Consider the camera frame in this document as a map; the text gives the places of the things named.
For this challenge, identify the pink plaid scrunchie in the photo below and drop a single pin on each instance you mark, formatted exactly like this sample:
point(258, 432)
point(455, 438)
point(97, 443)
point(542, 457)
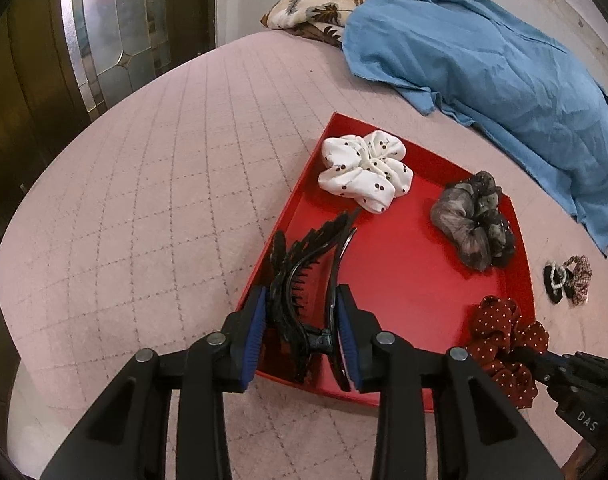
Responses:
point(580, 280)

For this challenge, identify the wooden door with stained glass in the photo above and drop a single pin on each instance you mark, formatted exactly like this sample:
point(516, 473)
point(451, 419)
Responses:
point(99, 20)

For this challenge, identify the black hair claw clip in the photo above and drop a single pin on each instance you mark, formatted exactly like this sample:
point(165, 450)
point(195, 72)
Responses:
point(294, 280)

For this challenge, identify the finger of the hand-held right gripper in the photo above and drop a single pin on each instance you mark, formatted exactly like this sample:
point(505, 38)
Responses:
point(584, 390)

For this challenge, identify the pink quilted bedspread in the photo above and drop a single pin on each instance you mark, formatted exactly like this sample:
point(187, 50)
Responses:
point(134, 210)

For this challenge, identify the dark red dotted scrunchie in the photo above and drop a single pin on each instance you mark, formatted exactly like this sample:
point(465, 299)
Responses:
point(499, 330)

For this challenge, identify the white dotted scrunchie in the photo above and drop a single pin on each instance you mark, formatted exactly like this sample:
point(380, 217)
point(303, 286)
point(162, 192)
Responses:
point(364, 170)

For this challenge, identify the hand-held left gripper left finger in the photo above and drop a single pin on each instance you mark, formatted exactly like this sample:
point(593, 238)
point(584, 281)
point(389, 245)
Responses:
point(251, 332)

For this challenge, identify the floral patterned cloth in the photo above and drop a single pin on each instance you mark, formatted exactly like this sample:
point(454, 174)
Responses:
point(309, 10)

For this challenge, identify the grey sheer scrunchie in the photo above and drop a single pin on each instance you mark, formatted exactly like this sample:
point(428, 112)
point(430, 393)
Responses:
point(464, 220)

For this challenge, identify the blue cloth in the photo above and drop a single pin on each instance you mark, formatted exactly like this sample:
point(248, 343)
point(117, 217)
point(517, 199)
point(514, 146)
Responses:
point(484, 70)

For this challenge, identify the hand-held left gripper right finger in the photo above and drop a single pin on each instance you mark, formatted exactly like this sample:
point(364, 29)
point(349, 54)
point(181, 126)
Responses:
point(345, 340)

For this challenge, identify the red tray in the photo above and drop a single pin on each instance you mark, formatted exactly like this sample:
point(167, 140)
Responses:
point(394, 270)

